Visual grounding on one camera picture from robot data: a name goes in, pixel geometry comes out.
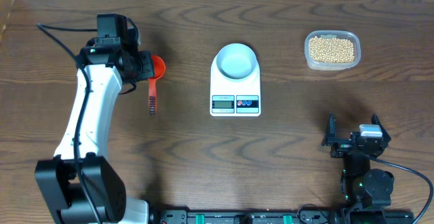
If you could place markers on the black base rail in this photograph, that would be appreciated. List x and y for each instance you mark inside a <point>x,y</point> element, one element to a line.
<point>308,216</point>

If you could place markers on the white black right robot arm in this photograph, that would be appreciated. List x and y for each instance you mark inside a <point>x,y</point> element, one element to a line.
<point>364,187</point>

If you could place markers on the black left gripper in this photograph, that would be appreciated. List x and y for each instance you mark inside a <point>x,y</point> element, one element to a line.
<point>145,56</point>

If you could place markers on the yellow soybeans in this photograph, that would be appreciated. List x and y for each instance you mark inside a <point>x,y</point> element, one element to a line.
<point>331,50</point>

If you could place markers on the grey round bowl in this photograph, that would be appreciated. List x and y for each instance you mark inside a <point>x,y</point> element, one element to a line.
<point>236,61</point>

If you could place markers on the orange measuring scoop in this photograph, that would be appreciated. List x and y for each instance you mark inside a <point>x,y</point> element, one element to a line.
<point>159,69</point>

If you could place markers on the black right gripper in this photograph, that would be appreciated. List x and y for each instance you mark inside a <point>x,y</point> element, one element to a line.
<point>339,149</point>

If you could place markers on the clear plastic container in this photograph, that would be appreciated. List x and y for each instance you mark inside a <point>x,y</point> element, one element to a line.
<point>323,66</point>

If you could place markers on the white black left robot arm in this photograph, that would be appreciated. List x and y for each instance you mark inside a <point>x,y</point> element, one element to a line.
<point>78,184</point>

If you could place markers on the white digital kitchen scale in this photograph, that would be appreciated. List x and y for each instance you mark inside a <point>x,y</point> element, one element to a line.
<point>234,97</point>

